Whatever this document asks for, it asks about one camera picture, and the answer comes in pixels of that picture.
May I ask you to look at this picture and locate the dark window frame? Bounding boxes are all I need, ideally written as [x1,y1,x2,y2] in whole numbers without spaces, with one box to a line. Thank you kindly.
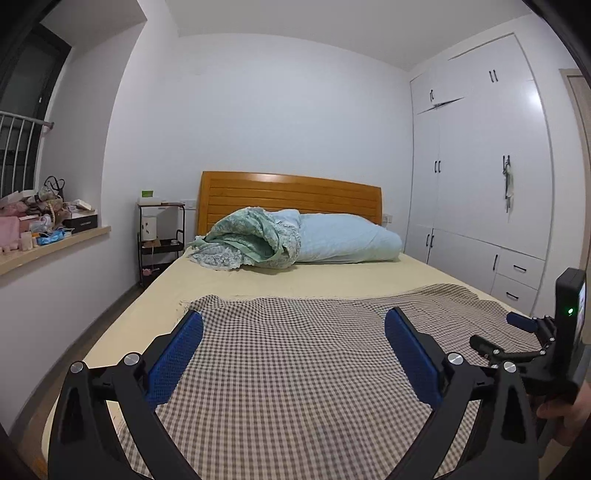
[0,21,72,199]

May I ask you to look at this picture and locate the black flat box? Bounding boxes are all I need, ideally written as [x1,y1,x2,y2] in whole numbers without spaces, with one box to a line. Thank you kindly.
[62,213,99,230]

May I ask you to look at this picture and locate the person's right hand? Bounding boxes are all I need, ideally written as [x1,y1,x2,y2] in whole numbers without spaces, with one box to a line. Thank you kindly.
[538,381,591,446]

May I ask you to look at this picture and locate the black bedside rack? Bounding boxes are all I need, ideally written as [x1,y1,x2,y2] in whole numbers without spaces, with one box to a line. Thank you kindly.
[137,200,186,289]

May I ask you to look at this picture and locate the green lace quilt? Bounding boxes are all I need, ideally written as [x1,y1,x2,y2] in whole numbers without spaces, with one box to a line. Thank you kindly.
[188,208,302,271]

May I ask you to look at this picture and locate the light blue pillow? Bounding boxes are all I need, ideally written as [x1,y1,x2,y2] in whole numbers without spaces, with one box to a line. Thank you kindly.
[293,212,403,264]

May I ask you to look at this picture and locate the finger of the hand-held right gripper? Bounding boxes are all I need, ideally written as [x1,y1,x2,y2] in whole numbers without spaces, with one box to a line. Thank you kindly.
[469,335,556,370]
[506,312,557,343]

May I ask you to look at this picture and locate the white wardrobe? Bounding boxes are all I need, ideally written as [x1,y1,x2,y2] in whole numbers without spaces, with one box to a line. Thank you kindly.
[406,32,555,305]

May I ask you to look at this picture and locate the brown checkered cloth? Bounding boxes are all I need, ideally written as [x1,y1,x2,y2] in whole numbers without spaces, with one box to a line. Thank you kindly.
[113,283,546,480]

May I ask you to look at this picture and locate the wooden headboard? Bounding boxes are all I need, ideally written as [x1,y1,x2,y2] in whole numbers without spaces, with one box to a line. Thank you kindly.
[196,172,383,236]

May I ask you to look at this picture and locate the white window railing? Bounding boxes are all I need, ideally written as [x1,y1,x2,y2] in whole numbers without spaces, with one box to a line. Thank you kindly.
[0,111,55,197]

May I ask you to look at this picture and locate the pink bag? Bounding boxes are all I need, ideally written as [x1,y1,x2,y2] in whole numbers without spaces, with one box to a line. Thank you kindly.
[0,217,21,252]

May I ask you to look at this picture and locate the woven handbag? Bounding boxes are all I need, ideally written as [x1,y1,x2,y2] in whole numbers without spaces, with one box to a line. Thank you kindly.
[28,175,66,217]

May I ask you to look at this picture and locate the grey cloth on handle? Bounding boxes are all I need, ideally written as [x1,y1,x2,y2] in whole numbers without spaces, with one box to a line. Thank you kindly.
[502,156,516,213]

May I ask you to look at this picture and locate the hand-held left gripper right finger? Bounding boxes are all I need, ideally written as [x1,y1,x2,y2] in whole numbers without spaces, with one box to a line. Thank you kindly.
[385,307,541,480]

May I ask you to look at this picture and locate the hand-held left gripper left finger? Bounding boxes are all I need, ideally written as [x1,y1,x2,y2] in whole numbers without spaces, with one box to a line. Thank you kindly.
[46,310,205,480]

